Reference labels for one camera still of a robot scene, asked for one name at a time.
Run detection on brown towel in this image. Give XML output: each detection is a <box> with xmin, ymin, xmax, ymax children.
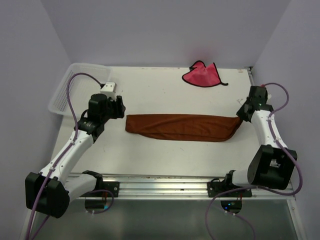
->
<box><xmin>125</xmin><ymin>114</ymin><xmax>243</xmax><ymax>142</ymax></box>

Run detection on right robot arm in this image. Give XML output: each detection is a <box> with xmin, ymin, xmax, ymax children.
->
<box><xmin>222</xmin><ymin>85</ymin><xmax>298</xmax><ymax>197</ymax></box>

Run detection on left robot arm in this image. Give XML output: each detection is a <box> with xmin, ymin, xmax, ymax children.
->
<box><xmin>25</xmin><ymin>93</ymin><xmax>126</xmax><ymax>219</ymax></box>

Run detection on white plastic basket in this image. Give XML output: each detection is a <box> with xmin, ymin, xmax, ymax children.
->
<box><xmin>48</xmin><ymin>63</ymin><xmax>113</xmax><ymax>119</ymax></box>

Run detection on pink towel black trim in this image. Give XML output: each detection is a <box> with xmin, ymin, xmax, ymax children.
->
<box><xmin>181</xmin><ymin>60</ymin><xmax>229</xmax><ymax>88</ymax></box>

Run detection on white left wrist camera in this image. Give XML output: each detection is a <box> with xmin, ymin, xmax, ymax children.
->
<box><xmin>100</xmin><ymin>82</ymin><xmax>117</xmax><ymax>100</ymax></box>

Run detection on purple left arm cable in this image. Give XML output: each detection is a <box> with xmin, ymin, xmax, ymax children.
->
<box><xmin>23</xmin><ymin>72</ymin><xmax>106</xmax><ymax>240</ymax></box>

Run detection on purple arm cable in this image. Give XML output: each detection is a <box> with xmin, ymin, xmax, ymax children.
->
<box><xmin>23</xmin><ymin>72</ymin><xmax>106</xmax><ymax>240</ymax></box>
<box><xmin>204</xmin><ymin>82</ymin><xmax>305</xmax><ymax>240</ymax></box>

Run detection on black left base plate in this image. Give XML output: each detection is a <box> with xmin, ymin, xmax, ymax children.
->
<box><xmin>103</xmin><ymin>181</ymin><xmax>120</xmax><ymax>198</ymax></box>

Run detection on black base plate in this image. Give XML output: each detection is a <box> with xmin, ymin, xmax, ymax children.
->
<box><xmin>103</xmin><ymin>181</ymin><xmax>120</xmax><ymax>198</ymax></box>
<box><xmin>206</xmin><ymin>178</ymin><xmax>253</xmax><ymax>198</ymax></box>

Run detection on aluminium mounting rail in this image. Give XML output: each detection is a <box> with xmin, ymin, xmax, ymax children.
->
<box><xmin>67</xmin><ymin>176</ymin><xmax>296</xmax><ymax>200</ymax></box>

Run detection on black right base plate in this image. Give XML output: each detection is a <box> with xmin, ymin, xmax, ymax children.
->
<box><xmin>206</xmin><ymin>178</ymin><xmax>253</xmax><ymax>198</ymax></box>

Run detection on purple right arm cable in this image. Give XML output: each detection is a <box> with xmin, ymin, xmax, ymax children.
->
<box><xmin>204</xmin><ymin>82</ymin><xmax>305</xmax><ymax>240</ymax></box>

